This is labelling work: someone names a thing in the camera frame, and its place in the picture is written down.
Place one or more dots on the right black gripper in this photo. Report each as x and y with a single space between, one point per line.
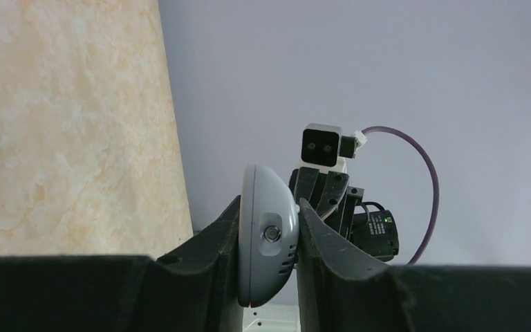
367 225

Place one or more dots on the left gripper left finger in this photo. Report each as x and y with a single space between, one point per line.
191 288

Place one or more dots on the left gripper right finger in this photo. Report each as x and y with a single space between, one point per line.
341 288

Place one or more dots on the white remote control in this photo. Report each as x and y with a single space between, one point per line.
268 236

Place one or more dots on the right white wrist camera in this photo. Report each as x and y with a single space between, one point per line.
325 148

